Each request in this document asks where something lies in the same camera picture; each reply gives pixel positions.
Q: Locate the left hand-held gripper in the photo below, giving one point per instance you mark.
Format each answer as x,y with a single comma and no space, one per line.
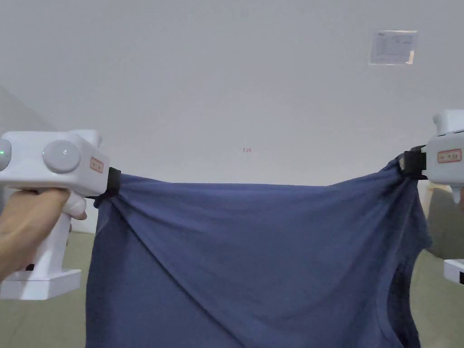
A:
43,174

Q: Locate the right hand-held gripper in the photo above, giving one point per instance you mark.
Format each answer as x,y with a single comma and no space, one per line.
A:
444,163

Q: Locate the dark blue shirt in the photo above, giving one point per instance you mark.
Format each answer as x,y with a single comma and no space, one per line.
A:
253,261

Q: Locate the person's left hand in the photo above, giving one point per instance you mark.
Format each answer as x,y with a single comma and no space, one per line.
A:
25,224

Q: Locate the white paper notice sheet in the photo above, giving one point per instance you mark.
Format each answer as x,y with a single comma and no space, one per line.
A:
393,47

